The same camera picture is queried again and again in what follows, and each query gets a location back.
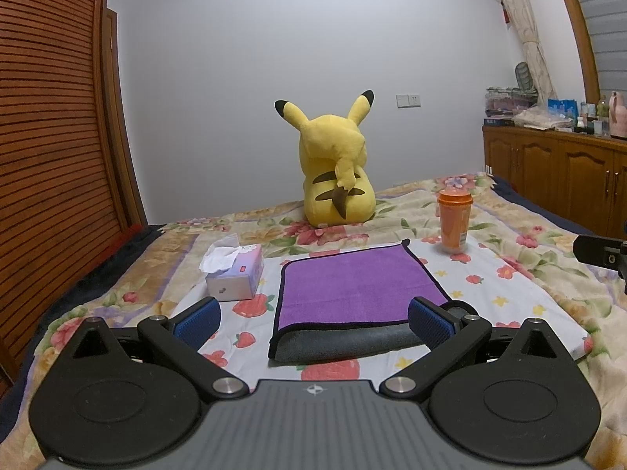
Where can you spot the wooden sideboard cabinet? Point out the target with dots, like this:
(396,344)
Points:
(576,176)

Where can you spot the blue white package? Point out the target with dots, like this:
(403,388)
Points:
(563,108)

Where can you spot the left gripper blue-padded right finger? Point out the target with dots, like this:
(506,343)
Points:
(455,335)

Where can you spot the white wall switch plate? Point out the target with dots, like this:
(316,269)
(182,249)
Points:
(408,100)

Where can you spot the purple and grey microfibre towel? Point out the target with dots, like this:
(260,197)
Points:
(349,305)

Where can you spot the white tissue box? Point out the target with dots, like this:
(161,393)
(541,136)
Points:
(232,270)

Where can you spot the cream window curtain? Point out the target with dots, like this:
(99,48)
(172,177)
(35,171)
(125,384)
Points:
(523,20)

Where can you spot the pink thermos jug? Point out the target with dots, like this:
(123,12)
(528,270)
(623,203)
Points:
(617,116)

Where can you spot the stack of folded clothes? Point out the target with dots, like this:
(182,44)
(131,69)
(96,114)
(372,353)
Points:
(508,102)

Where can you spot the white strawberry print cloth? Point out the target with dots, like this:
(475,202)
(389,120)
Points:
(493,287)

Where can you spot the floral bed blanket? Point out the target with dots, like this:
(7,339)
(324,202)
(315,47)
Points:
(471,238)

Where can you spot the yellow Pikachu plush toy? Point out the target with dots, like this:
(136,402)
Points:
(333,154)

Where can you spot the wooden louvred wardrobe door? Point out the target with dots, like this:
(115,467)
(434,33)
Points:
(67,197)

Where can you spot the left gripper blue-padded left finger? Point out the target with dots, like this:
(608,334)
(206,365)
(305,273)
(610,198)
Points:
(174,343)

